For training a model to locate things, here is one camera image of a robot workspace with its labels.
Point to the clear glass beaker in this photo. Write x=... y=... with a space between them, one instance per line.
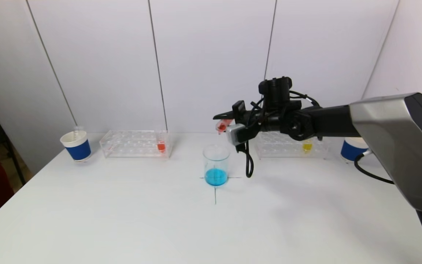
x=216 y=168

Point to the test tube with yellow pigment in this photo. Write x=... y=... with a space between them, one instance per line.
x=307 y=146

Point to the clear acrylic test tube rack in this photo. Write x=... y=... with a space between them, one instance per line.
x=280 y=148
x=134 y=145

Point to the test tube with red pigment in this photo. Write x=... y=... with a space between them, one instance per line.
x=222 y=126
x=161 y=146

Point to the test tube with blue pigment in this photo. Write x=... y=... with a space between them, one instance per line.
x=78 y=131

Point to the blue and white paper cup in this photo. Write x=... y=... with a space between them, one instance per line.
x=350 y=150
x=78 y=149

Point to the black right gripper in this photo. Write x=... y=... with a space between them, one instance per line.
x=238 y=109

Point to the silver and black right robot arm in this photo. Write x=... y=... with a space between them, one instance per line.
x=387 y=124

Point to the black metal stand leg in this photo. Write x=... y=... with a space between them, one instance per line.
x=17 y=165

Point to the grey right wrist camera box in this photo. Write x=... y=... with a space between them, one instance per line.
x=236 y=134

